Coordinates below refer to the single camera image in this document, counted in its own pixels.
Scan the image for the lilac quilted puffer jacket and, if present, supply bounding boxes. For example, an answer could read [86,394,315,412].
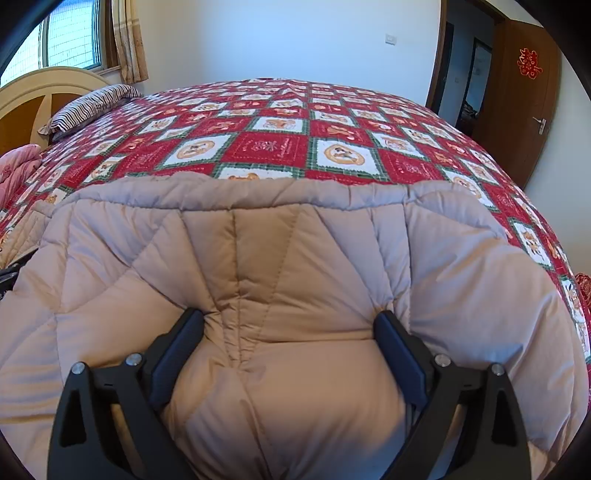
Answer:
[1,172,588,479]

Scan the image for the red double-happiness door sticker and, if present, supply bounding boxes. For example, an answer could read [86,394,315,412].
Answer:
[517,47,543,80]

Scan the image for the pink folded floral quilt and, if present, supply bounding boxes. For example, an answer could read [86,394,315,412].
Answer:
[0,144,42,210]

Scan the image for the window with metal frame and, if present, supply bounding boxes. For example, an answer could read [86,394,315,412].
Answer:
[1,0,118,85]

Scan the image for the metal door handle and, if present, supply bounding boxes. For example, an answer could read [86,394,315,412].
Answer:
[533,117,547,136]

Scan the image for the striped pillow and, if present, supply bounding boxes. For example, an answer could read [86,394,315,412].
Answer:
[38,84,142,141]

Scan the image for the cream and wood headboard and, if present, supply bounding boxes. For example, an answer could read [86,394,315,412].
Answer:
[0,67,108,155]

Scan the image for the red patchwork bear bedspread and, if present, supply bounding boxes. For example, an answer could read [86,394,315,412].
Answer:
[1,78,590,345]

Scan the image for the brown wooden door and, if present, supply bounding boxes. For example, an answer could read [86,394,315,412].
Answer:
[473,19,562,188]

